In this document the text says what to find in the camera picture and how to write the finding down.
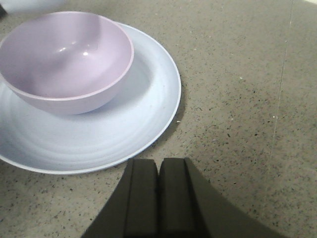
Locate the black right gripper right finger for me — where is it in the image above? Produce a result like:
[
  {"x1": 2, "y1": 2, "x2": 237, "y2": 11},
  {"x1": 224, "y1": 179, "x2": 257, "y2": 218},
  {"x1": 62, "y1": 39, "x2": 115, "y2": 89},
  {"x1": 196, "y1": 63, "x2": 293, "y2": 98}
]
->
[{"x1": 159, "y1": 158, "x2": 282, "y2": 238}]

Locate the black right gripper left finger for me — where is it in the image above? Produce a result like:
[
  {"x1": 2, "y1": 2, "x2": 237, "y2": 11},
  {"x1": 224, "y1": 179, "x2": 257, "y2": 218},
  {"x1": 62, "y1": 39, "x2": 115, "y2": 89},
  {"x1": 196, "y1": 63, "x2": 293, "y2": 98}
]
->
[{"x1": 82, "y1": 159, "x2": 158, "y2": 238}]

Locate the purple plastic bowl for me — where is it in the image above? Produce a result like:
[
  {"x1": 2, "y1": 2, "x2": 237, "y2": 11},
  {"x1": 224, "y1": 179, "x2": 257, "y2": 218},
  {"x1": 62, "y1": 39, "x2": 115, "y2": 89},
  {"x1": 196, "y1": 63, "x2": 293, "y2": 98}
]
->
[{"x1": 0, "y1": 11, "x2": 134, "y2": 115}]

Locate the light blue plastic plate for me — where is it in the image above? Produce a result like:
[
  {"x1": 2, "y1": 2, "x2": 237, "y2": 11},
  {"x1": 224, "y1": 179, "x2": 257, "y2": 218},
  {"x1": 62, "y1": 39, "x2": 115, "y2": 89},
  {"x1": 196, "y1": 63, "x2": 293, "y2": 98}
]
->
[{"x1": 0, "y1": 25, "x2": 181, "y2": 175}]

